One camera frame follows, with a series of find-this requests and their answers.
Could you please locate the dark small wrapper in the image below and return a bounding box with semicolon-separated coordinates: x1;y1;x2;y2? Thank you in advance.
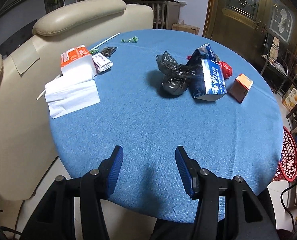
100;47;117;58

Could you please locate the small orange brown box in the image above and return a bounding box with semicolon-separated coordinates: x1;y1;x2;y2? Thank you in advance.
229;74;253;103

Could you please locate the black metal chair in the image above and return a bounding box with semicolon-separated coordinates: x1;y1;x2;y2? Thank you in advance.
260;33;297;94

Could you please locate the blue round tablecloth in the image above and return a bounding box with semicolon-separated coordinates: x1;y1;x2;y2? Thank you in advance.
50;29;283;223

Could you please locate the yellow printed carton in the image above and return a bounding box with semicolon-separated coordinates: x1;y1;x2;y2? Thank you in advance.
282;85;297;111

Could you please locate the white purple small packet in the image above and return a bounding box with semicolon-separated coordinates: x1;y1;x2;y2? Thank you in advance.
92;53;113;74

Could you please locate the green candy wrapper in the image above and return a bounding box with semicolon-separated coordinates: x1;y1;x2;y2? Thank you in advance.
121;36;139;43

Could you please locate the cream leather sofa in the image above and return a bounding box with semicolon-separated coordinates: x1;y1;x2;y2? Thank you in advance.
0;0;153;201

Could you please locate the white long stick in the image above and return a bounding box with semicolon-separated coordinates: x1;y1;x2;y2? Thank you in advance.
36;32;121;101

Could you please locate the white unfolded tissue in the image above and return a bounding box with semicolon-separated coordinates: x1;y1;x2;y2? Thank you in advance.
45;76;100;119

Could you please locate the red plastic bag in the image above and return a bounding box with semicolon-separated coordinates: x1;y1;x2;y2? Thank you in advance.
218;61;233;79

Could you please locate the wooden slatted cabinet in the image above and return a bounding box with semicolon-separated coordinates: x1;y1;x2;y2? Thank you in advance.
123;0;182;30

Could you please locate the cardboard box by wall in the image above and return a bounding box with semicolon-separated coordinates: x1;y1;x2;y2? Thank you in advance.
172;23;200;35

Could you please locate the orange white tissue pack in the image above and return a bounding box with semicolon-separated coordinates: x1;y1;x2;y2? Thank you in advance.
61;44;97;79

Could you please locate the red plastic mesh basket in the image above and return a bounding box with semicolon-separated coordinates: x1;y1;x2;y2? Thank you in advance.
272;126;297;183

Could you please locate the blue toothpaste box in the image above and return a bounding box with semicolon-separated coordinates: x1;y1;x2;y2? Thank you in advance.
186;43;227;101

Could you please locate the brown wooden double door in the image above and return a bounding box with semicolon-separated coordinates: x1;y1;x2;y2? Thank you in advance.
203;0;297;66

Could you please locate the black plastic bag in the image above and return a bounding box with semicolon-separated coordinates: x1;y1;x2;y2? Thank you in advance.
156;51;202;96

